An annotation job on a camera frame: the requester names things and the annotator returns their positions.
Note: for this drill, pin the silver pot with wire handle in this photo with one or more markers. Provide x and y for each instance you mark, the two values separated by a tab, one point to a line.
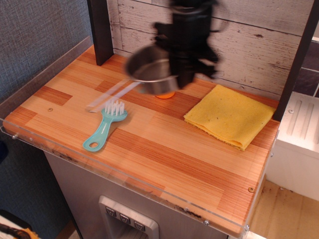
148	71

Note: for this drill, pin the dark left frame post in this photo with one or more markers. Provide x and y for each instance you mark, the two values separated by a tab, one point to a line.
101	30

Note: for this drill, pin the orange toy carrot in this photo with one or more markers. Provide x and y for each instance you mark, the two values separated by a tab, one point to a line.
166	96

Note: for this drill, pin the yellow folded rag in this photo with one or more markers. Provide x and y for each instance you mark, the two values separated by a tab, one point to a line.
230	117

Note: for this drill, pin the dark right frame post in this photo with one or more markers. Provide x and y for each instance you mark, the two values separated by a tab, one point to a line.
298	60

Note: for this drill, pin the silver dispenser panel with buttons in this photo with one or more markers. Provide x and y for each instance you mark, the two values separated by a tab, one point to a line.
122	222

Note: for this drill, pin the white toy sink unit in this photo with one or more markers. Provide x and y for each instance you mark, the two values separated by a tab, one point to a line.
294	162

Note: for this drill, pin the dark frame post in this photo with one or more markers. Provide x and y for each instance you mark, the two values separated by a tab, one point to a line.
298	60
101	30

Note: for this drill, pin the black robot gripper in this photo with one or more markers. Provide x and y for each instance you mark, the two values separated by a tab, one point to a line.
185	40

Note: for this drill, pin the teal dish brush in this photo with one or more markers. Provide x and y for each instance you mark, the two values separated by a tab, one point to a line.
112	112

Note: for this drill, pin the grey toy fridge cabinet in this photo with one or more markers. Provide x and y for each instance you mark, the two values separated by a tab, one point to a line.
82	189

